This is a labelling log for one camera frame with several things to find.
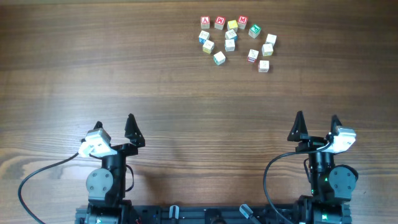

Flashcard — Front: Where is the yellow top block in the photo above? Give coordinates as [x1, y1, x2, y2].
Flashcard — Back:
[227, 20, 239, 32]

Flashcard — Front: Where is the blue sided white block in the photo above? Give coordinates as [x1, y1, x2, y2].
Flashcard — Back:
[198, 30, 210, 44]

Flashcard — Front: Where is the left camera cable black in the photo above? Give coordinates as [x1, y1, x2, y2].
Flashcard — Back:
[17, 152, 78, 224]

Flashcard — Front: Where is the green top block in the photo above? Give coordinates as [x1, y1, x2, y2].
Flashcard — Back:
[248, 24, 261, 39]

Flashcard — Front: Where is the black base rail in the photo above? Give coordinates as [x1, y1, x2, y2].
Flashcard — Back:
[74, 203, 353, 224]

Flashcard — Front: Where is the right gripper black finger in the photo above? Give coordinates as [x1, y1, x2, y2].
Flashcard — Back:
[330, 114, 342, 133]
[287, 111, 309, 142]

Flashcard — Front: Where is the red letter M block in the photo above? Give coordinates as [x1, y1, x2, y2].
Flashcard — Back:
[237, 16, 248, 29]

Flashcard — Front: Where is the red letter W block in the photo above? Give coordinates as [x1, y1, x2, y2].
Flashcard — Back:
[214, 16, 226, 30]

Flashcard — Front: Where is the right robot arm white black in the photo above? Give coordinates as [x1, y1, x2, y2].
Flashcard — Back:
[287, 111, 359, 223]

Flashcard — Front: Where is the right camera cable black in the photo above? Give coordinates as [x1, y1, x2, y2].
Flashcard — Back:
[262, 141, 333, 224]

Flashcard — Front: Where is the red sided white block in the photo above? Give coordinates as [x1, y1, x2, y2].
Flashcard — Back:
[247, 49, 259, 63]

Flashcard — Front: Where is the red letter A block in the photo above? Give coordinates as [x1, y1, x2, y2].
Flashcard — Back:
[200, 16, 210, 29]

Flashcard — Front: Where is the yellow sided white block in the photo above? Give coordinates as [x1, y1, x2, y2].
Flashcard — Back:
[202, 40, 215, 54]

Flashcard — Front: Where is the camera cable black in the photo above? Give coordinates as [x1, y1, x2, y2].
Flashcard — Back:
[17, 152, 78, 224]
[262, 141, 333, 224]

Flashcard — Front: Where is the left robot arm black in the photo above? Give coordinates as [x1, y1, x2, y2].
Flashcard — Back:
[75, 114, 146, 224]

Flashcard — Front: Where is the green sided white block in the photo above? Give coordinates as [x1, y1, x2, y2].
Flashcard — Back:
[213, 51, 226, 65]

